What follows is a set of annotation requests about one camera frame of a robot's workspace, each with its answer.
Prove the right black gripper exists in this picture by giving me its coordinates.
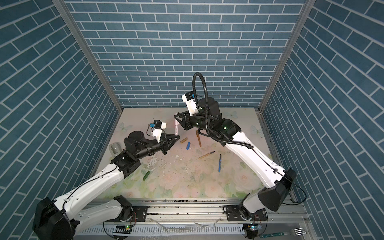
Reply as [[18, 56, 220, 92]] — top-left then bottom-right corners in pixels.
[[175, 109, 214, 132]]

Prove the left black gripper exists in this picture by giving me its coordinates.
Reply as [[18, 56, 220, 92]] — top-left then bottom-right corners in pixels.
[[134, 133, 180, 161]]

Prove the pink pen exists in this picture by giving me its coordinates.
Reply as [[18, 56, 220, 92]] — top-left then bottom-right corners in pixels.
[[175, 120, 179, 136]]

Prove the brown pen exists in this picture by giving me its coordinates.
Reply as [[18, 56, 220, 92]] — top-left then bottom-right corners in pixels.
[[196, 130, 202, 148]]

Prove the green pen cap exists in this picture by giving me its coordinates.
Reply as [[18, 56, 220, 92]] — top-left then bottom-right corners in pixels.
[[143, 171, 151, 181]]

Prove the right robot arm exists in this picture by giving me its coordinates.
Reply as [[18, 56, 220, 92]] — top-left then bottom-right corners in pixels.
[[175, 92, 297, 220]]

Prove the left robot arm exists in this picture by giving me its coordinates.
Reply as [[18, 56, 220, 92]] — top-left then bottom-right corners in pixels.
[[33, 131, 180, 240]]

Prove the blue pen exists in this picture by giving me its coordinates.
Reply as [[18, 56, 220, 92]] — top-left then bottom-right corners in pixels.
[[218, 154, 222, 173]]

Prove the grey stapler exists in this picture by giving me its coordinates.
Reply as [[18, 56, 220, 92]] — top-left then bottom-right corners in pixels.
[[109, 143, 122, 157]]

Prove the metal fork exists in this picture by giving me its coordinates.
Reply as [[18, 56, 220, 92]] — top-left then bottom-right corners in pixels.
[[259, 228, 307, 239]]

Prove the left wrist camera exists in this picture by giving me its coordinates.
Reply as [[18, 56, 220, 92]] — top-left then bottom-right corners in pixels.
[[149, 120, 167, 143]]

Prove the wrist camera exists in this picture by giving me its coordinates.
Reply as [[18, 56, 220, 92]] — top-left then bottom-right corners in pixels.
[[182, 91, 199, 116], [149, 120, 167, 143]]

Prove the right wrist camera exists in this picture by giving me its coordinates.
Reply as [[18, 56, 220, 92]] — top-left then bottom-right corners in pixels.
[[182, 91, 199, 116]]

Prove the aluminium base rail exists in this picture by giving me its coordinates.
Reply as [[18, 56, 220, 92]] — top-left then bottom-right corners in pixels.
[[75, 200, 316, 240]]

